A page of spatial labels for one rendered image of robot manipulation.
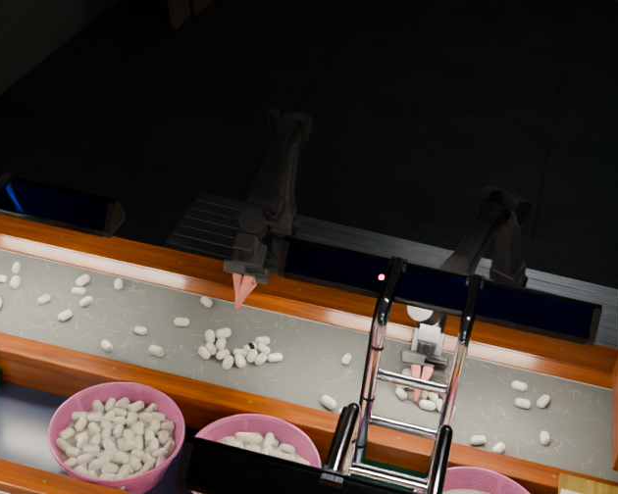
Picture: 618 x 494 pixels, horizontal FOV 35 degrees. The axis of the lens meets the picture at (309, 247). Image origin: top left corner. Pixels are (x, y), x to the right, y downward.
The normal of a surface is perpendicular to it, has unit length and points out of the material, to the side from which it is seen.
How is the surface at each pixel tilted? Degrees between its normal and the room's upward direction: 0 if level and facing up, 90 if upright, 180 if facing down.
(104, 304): 0
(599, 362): 0
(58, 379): 90
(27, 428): 0
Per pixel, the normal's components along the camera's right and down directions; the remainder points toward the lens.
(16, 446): 0.08, -0.81
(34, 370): -0.25, 0.55
